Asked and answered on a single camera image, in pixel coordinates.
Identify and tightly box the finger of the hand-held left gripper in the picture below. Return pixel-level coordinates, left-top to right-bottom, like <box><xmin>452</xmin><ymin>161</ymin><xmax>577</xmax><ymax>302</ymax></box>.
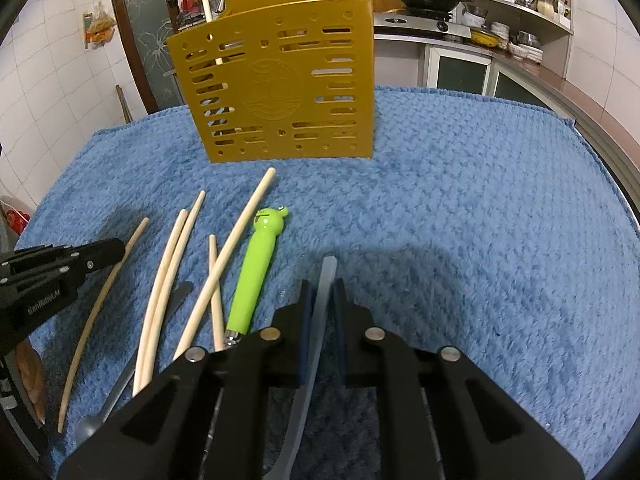
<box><xmin>0</xmin><ymin>238</ymin><xmax>126</xmax><ymax>296</ymax></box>
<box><xmin>0</xmin><ymin>244</ymin><xmax>68</xmax><ymax>276</ymax></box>

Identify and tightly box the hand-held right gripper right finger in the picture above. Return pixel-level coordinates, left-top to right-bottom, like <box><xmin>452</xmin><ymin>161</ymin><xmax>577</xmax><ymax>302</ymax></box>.
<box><xmin>330</xmin><ymin>277</ymin><xmax>586</xmax><ymax>480</ymax></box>

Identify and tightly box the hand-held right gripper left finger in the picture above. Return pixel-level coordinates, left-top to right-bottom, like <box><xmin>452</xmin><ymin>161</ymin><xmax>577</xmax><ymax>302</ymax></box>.
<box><xmin>57</xmin><ymin>280</ymin><xmax>317</xmax><ymax>480</ymax></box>

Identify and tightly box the blue silicone spatula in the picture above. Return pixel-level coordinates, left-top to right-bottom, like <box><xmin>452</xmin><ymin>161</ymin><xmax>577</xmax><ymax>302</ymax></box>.
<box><xmin>265</xmin><ymin>256</ymin><xmax>337</xmax><ymax>480</ymax></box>

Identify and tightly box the green frog handle utensil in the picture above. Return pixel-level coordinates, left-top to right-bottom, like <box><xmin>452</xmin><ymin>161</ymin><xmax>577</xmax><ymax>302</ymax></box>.
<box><xmin>223</xmin><ymin>204</ymin><xmax>292</xmax><ymax>351</ymax></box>

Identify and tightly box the pile of wooden chopsticks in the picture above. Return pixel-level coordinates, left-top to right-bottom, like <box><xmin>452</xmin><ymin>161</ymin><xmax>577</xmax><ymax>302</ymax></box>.
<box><xmin>56</xmin><ymin>167</ymin><xmax>277</xmax><ymax>433</ymax></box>

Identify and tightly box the dark grey spoon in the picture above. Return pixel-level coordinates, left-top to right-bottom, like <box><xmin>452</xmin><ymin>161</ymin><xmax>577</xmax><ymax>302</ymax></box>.
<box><xmin>75</xmin><ymin>281</ymin><xmax>195</xmax><ymax>445</ymax></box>

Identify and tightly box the yellow slotted utensil holder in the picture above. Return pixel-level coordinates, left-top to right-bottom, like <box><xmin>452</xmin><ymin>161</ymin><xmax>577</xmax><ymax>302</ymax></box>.
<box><xmin>166</xmin><ymin>0</ymin><xmax>376</xmax><ymax>163</ymax></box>

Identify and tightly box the person's left hand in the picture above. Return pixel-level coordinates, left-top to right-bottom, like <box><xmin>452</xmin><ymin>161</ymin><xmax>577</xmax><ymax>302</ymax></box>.
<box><xmin>14</xmin><ymin>340</ymin><xmax>47</xmax><ymax>423</ymax></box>

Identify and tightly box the red packet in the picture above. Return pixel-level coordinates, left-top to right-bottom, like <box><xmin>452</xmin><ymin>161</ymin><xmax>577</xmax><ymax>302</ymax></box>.
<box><xmin>0</xmin><ymin>199</ymin><xmax>32</xmax><ymax>236</ymax></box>

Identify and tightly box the wooden stick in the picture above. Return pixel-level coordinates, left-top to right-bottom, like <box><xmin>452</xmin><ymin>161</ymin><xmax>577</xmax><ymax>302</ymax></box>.
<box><xmin>116</xmin><ymin>85</ymin><xmax>135</xmax><ymax>123</ymax></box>

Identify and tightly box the blue fleece blanket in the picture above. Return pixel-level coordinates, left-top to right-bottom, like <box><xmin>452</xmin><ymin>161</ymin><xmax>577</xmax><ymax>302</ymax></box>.
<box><xmin>12</xmin><ymin>85</ymin><xmax>633</xmax><ymax>480</ymax></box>

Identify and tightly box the brown frosted glass door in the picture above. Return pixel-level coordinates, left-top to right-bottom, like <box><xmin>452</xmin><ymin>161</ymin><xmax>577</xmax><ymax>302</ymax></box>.
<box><xmin>107</xmin><ymin>0</ymin><xmax>188</xmax><ymax>113</ymax></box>

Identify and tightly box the hanging plastic bag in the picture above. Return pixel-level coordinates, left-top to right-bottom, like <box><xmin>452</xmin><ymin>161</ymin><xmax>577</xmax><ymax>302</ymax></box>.
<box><xmin>82</xmin><ymin>4</ymin><xmax>117</xmax><ymax>51</ymax></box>

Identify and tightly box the steel gas stove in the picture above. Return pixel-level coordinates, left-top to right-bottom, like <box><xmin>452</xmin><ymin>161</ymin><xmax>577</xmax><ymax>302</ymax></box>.
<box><xmin>372</xmin><ymin>10</ymin><xmax>472</xmax><ymax>41</ymax></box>

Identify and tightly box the yellow basin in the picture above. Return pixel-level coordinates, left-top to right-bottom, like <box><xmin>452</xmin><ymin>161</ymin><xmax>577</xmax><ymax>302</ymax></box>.
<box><xmin>470</xmin><ymin>27</ymin><xmax>501</xmax><ymax>48</ymax></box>

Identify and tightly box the kitchen counter cabinet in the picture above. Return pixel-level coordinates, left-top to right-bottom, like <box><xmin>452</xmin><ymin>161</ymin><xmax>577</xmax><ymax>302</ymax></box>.
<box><xmin>372</xmin><ymin>32</ymin><xmax>640</xmax><ymax>171</ymax></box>

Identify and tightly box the stack of white plates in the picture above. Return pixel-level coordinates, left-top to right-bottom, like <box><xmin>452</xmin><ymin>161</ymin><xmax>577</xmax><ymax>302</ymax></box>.
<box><xmin>515</xmin><ymin>42</ymin><xmax>545</xmax><ymax>63</ymax></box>

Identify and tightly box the black wok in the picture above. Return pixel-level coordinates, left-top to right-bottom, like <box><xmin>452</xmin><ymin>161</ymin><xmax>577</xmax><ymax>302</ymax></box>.
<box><xmin>394</xmin><ymin>0</ymin><xmax>473</xmax><ymax>13</ymax></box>

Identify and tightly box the grey corner shelf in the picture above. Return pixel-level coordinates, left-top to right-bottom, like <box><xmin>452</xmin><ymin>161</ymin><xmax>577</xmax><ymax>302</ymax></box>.
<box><xmin>452</xmin><ymin>0</ymin><xmax>576</xmax><ymax>68</ymax></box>

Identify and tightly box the wire rack with red items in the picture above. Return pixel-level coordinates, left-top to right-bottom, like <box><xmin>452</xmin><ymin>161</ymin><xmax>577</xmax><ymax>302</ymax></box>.
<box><xmin>172</xmin><ymin>0</ymin><xmax>206</xmax><ymax>31</ymax></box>

